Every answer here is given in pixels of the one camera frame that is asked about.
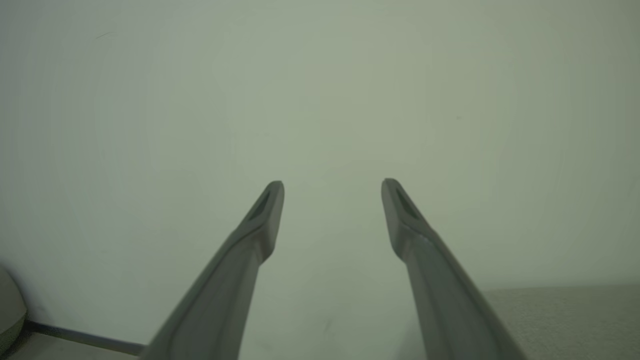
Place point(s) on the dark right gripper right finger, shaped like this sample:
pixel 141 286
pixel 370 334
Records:
pixel 450 310

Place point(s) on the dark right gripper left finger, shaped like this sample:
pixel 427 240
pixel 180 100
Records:
pixel 220 300

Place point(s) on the dark baseboard strip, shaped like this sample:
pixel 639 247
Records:
pixel 80 338

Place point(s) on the grey rounded object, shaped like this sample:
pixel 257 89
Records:
pixel 10 310

